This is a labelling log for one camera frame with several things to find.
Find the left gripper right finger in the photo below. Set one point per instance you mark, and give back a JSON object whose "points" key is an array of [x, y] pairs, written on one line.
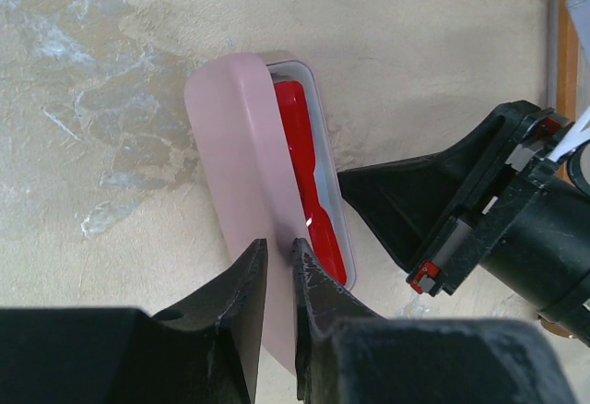
{"points": [[346, 353]]}

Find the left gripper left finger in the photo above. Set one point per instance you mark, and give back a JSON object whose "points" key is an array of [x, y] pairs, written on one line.
{"points": [[203, 349]]}

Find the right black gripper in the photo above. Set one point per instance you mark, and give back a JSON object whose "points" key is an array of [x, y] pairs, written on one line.
{"points": [[478, 203]]}

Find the red sunglasses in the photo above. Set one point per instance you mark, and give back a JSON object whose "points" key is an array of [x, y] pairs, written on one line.
{"points": [[296, 122]]}

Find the pink glasses case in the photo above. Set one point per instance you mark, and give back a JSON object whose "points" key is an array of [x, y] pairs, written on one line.
{"points": [[234, 114]]}

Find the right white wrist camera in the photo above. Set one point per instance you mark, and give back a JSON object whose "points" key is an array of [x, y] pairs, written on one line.
{"points": [[574, 138]]}

